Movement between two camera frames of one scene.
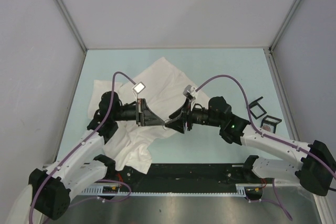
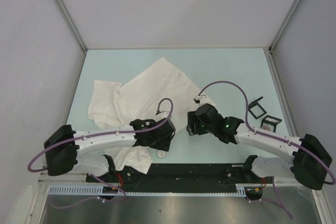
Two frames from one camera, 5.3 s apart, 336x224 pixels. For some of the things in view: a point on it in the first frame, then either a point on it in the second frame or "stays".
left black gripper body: x=132 y=112 -> x=161 y=144
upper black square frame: x=256 y=103 stays
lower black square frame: x=268 y=122 stays
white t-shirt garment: x=165 y=88 stays
